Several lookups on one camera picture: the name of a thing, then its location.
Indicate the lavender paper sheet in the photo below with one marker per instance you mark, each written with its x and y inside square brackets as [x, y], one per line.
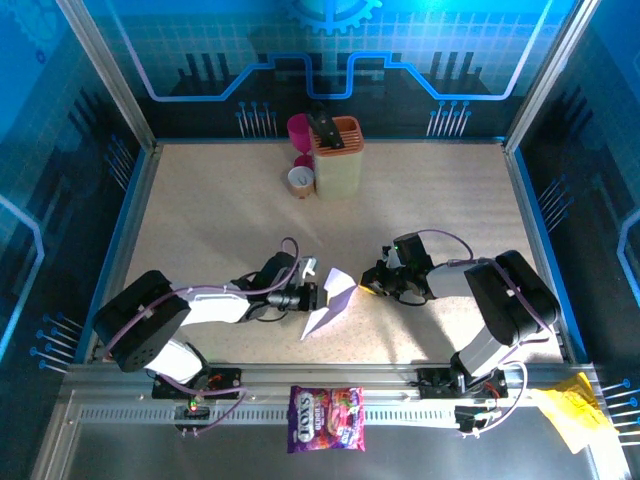
[337, 295]

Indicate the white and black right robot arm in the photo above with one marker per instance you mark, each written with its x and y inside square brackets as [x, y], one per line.
[447, 282]

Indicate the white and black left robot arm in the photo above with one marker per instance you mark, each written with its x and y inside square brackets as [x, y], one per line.
[215, 307]

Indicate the beige knife block orange lid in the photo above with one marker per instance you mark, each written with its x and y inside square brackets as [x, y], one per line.
[339, 172]

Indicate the purple candy bag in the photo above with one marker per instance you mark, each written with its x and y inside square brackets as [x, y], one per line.
[325, 420]

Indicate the pink plastic goblet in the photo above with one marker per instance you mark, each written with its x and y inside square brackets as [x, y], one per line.
[299, 132]

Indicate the yellow plastic bag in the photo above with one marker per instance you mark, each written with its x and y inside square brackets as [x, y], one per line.
[575, 410]

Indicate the aluminium table rail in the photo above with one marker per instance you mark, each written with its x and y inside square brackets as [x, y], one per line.
[325, 374]

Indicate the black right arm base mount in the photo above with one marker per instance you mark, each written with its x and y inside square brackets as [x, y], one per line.
[435, 382]

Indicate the aluminium frame post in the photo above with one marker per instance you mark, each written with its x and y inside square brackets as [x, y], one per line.
[107, 75]
[550, 70]

